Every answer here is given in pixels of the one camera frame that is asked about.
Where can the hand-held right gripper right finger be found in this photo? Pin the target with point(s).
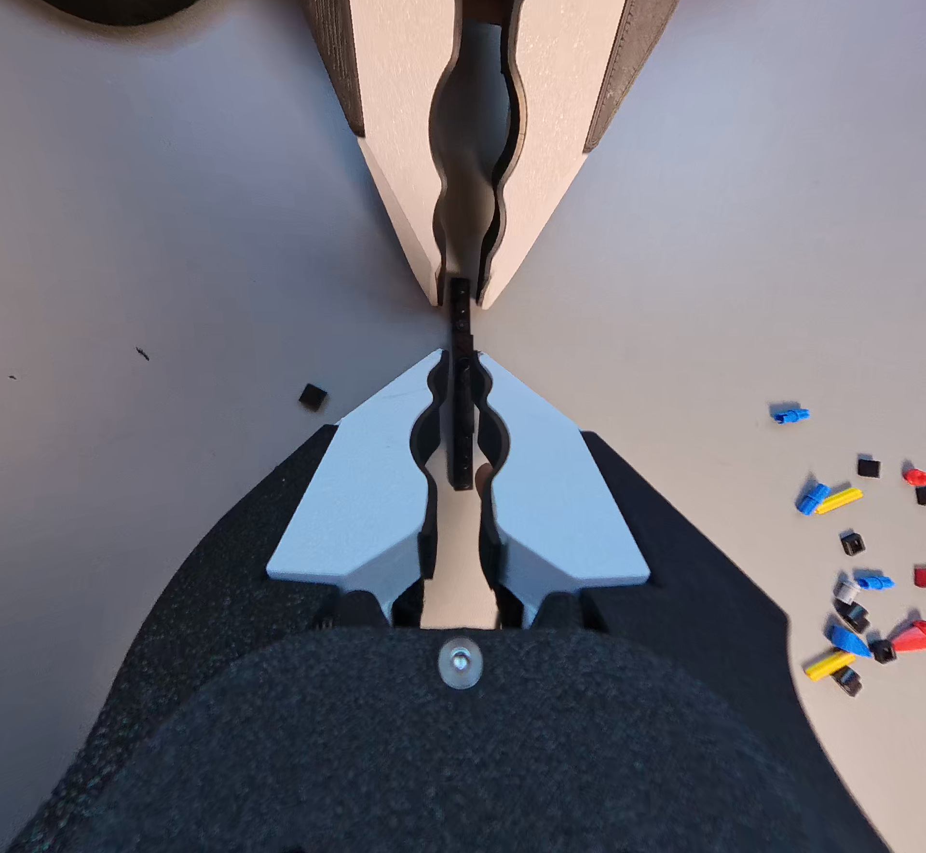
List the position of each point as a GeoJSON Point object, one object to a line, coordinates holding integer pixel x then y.
{"type": "Point", "coordinates": [571, 506]}

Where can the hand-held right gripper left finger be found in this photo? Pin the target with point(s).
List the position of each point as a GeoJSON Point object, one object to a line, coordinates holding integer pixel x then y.
{"type": "Point", "coordinates": [347, 506]}

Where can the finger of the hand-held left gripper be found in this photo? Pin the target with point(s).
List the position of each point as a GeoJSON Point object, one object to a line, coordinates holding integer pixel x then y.
{"type": "Point", "coordinates": [564, 72]}
{"type": "Point", "coordinates": [390, 72]}

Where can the tiny black lego piece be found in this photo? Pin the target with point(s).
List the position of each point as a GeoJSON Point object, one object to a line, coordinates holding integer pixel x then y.
{"type": "Point", "coordinates": [312, 397]}

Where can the pile of colourful lego pieces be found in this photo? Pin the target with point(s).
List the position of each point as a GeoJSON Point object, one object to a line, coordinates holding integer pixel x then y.
{"type": "Point", "coordinates": [839, 500]}

